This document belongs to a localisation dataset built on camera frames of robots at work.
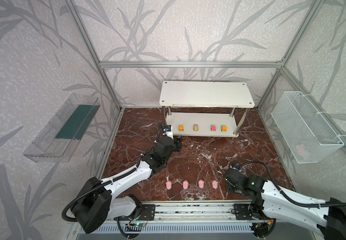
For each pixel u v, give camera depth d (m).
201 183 0.82
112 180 0.45
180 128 0.98
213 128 0.98
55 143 0.64
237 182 0.62
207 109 1.20
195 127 0.98
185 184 0.81
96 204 0.40
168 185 0.81
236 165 0.74
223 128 0.96
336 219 0.41
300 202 0.47
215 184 0.82
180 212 0.75
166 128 0.69
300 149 0.74
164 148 0.60
